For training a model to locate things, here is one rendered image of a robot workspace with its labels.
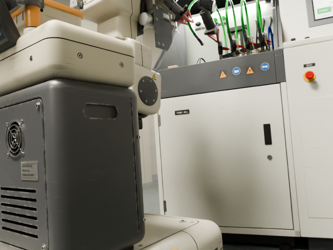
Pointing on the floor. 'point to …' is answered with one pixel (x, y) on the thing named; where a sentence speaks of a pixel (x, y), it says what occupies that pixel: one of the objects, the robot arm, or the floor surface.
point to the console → (310, 122)
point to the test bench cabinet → (251, 236)
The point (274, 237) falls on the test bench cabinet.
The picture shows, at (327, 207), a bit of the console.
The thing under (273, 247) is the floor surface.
